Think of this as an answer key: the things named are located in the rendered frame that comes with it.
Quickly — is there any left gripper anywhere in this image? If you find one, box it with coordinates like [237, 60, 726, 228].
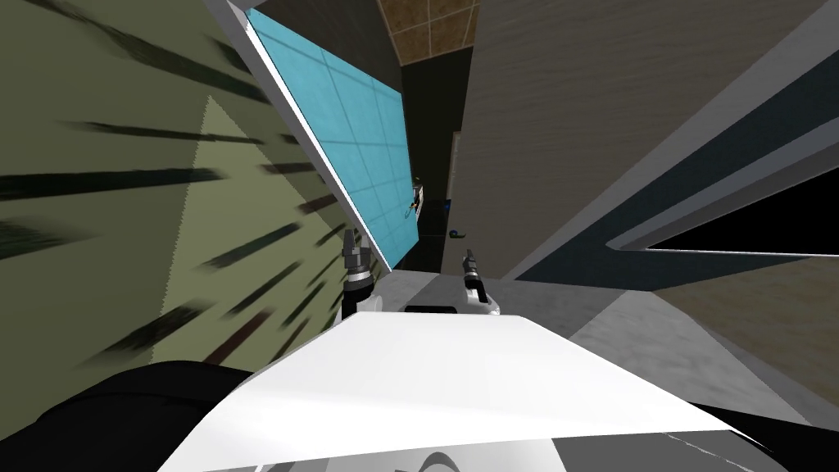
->
[342, 227, 370, 276]

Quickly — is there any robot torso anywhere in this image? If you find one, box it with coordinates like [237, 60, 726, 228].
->
[156, 304, 782, 472]

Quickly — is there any grey-brown door leaf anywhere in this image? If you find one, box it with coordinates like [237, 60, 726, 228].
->
[438, 0, 828, 282]

